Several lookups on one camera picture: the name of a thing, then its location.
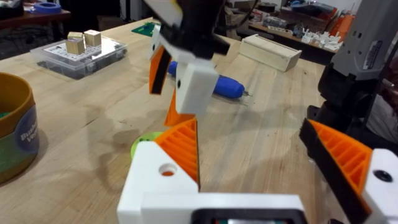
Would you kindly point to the green disc with holes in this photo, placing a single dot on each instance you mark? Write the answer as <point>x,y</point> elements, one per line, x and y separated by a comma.
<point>141,143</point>

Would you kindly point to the pale wooden box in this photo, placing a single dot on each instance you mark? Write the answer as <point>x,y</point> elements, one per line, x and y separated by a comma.
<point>269,51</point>

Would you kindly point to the wooden cube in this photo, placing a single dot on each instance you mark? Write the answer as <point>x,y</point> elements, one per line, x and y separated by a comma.
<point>75,35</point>
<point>92,38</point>
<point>75,46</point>

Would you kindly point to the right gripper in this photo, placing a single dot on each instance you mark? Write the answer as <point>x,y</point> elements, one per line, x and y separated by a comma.
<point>202,28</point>

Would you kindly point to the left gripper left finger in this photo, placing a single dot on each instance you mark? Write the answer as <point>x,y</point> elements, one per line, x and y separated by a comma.
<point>146,183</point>

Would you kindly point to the clear plastic parts box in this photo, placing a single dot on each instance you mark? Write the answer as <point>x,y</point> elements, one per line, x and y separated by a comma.
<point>93,59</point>

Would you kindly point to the blue electric screwdriver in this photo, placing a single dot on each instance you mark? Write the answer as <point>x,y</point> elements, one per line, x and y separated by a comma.
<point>228,87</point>

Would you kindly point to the green board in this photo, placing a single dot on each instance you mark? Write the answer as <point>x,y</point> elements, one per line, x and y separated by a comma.
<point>144,29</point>

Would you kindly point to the blue tape roll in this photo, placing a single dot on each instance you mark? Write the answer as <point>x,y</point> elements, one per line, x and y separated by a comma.
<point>47,7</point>

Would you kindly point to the brown toy tub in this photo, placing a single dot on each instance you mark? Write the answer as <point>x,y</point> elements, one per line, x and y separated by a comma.
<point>15,124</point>

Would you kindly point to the heap of white printed parts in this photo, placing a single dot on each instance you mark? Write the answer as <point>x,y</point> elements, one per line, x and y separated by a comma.
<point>320,39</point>

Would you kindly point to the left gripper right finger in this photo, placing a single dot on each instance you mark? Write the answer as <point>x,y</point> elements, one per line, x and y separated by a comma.
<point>357,174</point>

